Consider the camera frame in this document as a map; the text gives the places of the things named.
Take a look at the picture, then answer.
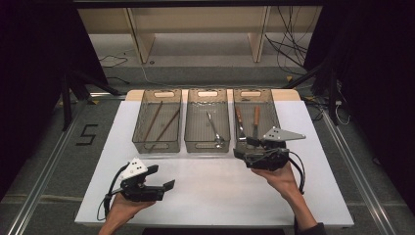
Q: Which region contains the white plug with cable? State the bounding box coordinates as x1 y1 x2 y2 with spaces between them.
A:
334 99 351 126

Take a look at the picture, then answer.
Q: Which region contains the black floor cable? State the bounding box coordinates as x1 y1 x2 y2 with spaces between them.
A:
99 54 129 69

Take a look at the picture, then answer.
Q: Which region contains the wooden-handled metal fork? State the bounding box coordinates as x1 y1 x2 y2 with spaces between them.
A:
252 105 261 140
234 105 248 142

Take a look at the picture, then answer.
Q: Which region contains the white table cover sheet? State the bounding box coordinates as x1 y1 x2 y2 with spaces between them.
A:
73 99 355 228

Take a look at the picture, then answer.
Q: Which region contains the bundle of black cables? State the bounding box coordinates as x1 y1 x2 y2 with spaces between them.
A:
263 6 314 76

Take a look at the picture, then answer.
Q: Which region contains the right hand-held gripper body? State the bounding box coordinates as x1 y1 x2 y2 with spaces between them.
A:
243 126 306 171

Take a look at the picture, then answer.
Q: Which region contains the person's right hand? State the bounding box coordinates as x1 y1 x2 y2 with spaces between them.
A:
251 163 306 200

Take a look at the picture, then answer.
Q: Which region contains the person's left hand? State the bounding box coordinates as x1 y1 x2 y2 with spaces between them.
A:
106 194 157 226

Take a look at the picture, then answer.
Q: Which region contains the clear grey plastic bin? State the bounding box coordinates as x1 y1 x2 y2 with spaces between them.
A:
232 87 284 155
131 88 183 155
183 87 232 154

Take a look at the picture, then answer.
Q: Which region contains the metal spoon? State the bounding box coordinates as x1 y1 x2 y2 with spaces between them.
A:
206 111 226 149

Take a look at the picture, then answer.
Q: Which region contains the hand-held gripper cable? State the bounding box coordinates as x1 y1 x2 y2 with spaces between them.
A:
96 163 130 221
244 148 307 196

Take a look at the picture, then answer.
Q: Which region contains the left hand-held gripper cable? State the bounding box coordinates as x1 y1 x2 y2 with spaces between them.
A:
96 163 130 221

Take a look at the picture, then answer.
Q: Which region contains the right hand-held gripper cable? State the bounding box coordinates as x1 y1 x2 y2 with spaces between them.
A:
244 148 307 196

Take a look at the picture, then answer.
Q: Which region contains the brown wooden chopstick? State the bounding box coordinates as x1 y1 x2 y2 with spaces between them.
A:
143 101 164 142
148 109 181 153

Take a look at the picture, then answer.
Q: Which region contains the black metal stand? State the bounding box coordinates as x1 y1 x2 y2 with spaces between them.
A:
283 58 342 126

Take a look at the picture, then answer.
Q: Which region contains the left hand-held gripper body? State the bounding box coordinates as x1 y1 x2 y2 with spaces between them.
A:
118 158 165 203

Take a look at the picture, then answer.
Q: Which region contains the light wooden shelf unit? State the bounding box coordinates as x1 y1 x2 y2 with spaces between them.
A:
77 6 324 65

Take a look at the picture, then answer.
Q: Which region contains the aluminium floor rail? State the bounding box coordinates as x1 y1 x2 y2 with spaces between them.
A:
6 92 126 235
321 111 397 235

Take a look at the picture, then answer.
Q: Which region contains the black tripod stand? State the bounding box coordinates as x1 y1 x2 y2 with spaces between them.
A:
60 65 123 131

